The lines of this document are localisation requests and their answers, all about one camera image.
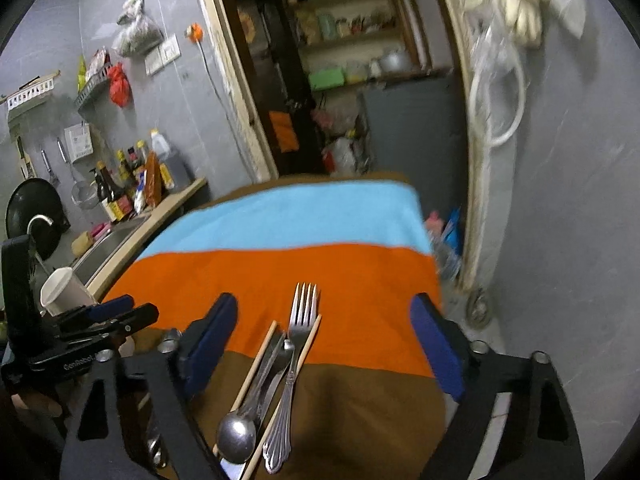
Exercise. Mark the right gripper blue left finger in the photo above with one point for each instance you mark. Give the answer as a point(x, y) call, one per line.
point(203, 343)

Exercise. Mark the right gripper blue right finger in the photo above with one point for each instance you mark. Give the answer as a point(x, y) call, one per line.
point(443, 343)

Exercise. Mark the silver spoon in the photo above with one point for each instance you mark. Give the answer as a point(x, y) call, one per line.
point(237, 432)

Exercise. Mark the wooden chopstick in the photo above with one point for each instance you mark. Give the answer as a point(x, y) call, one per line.
point(274, 424)
point(247, 384)

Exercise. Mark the silver fork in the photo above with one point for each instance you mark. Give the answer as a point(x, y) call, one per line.
point(303, 314)

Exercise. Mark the white cup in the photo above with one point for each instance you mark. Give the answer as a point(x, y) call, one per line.
point(63, 291)

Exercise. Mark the striped blue orange brown towel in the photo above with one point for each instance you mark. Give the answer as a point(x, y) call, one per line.
point(342, 258)

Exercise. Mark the stainless steel sink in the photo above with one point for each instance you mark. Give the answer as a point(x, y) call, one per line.
point(95, 258)

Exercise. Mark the yellow sponge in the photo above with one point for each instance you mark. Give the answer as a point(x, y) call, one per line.
point(81, 244)

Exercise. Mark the black wok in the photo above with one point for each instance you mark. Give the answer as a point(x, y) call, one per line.
point(35, 208)

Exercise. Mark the metal strainer ladle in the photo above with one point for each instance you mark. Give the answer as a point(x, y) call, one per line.
point(83, 194)

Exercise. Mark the dark soy sauce bottle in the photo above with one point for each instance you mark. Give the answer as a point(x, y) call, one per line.
point(117, 198)

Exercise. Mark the large vinegar jug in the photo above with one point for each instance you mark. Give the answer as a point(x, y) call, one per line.
point(172, 168)

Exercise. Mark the orange spice packet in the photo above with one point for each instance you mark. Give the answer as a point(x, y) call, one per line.
point(153, 181)

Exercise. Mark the grey cabinet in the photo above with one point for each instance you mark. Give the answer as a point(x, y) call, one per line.
point(418, 128)

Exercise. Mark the red plastic bag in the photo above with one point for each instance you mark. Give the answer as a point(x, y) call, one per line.
point(120, 92)

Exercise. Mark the metal pot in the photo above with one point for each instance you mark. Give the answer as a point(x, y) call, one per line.
point(396, 62)

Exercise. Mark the hanging clear bag of goods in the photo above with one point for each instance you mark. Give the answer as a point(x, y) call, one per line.
point(138, 33)

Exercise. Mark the white wall holder box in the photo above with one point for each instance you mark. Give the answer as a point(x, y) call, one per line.
point(78, 141)

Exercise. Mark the grey wall shelf rack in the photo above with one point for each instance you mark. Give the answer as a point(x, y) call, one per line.
point(97, 83)

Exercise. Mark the white wall socket panel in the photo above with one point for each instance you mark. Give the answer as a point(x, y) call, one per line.
point(162, 55)

